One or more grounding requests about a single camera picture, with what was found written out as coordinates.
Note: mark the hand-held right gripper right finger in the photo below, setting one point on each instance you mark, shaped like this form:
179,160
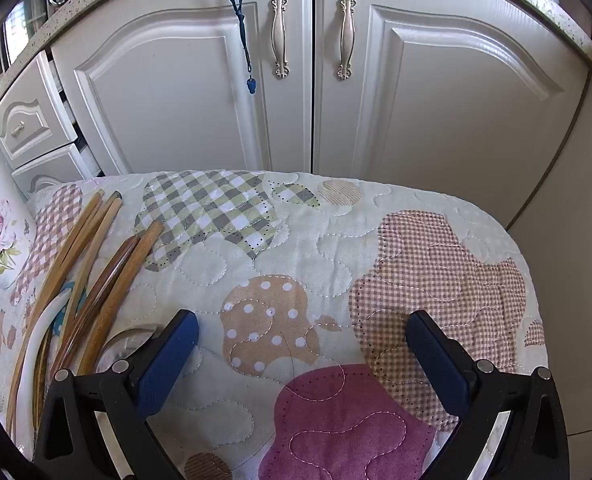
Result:
438,367

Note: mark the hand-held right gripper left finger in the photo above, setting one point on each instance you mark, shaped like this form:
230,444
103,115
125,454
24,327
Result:
168,365

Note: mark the metal spoon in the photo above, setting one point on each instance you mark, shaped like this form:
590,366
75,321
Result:
125,347

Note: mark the wooden chopstick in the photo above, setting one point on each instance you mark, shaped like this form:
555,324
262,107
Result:
100,312
93,255
75,245
110,280
95,232

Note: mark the teal and white utensil holder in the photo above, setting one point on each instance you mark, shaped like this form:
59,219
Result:
0,220

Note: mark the white ceramic spoon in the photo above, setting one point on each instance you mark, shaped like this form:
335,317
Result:
30,355

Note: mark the white corner cabinet door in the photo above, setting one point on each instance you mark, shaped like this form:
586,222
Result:
566,260

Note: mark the quilted patchwork cloth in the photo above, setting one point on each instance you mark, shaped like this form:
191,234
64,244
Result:
326,240

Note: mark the white drawer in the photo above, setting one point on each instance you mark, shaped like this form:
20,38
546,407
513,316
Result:
30,110
50,170

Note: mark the wide white cabinet door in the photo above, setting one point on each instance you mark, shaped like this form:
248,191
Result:
175,100

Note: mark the black microwave oven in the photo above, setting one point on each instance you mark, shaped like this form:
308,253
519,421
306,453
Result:
25,25

